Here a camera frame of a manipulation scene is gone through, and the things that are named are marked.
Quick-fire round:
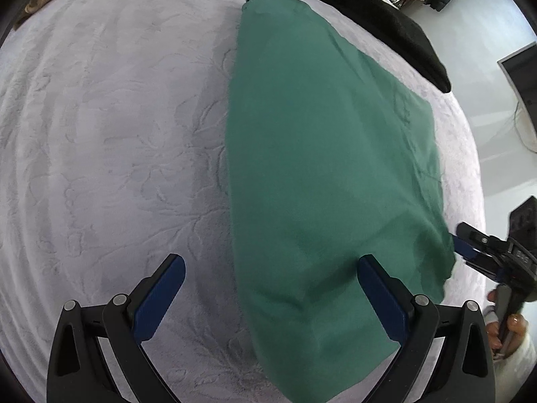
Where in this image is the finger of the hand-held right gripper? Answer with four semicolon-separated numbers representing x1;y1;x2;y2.
450;222;509;261
465;259;502;283

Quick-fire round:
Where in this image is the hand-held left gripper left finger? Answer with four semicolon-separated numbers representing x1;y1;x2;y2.
45;254;186;403

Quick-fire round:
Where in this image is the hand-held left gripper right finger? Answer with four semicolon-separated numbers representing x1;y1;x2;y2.
356;254;496;403

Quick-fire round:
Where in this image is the green button-up shirt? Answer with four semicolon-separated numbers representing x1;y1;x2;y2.
224;0;457;403

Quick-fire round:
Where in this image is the person's right hand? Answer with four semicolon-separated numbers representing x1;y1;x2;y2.
487;289;528;355

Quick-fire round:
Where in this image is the lavender embossed bed blanket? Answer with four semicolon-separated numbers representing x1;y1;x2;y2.
0;0;489;403

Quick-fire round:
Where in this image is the grey monitor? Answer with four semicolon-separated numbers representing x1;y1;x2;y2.
497;43;537;112

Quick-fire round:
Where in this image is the black garment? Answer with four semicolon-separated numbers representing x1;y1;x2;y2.
300;0;452;94

